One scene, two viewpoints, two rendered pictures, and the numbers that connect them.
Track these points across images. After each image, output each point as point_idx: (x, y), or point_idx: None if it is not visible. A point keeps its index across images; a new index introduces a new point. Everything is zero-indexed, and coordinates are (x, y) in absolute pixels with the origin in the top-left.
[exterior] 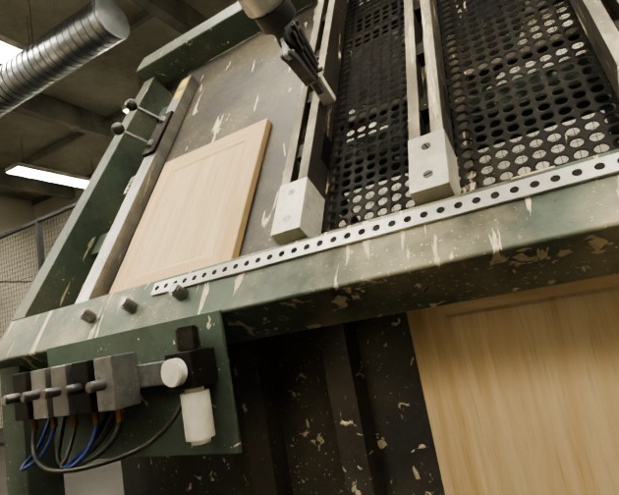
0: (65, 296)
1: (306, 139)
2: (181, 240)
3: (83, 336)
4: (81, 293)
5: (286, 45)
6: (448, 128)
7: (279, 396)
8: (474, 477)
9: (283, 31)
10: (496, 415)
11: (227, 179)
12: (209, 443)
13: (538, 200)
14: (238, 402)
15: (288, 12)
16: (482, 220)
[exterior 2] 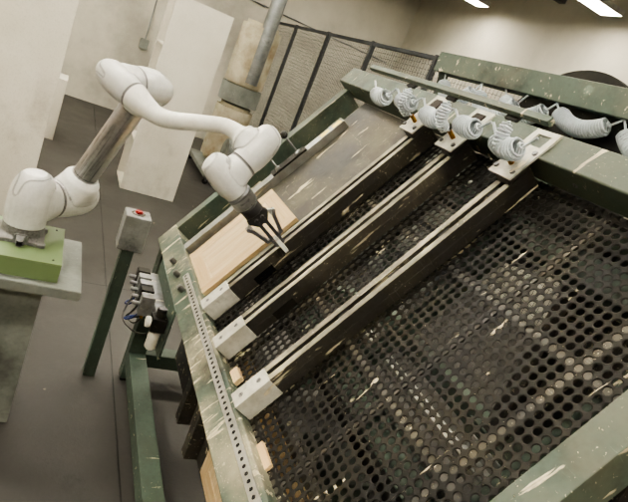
0: (203, 224)
1: (252, 266)
2: (220, 254)
3: (167, 267)
4: (189, 240)
5: (248, 226)
6: (262, 323)
7: None
8: None
9: (248, 220)
10: None
11: (254, 239)
12: (157, 349)
13: (211, 382)
14: None
15: (249, 215)
16: (205, 371)
